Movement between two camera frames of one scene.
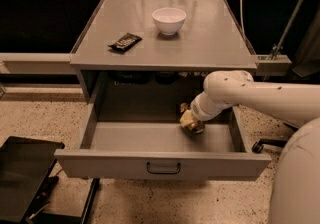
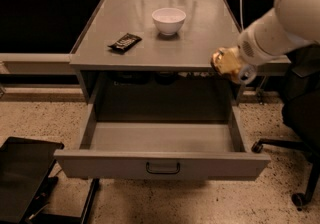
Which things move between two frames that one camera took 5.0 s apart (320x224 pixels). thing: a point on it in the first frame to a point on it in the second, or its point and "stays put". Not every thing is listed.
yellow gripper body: (201, 110) to (247, 49)
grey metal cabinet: (158, 68) stays put
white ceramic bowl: (169, 20) stays put
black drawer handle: (162, 172) stays put
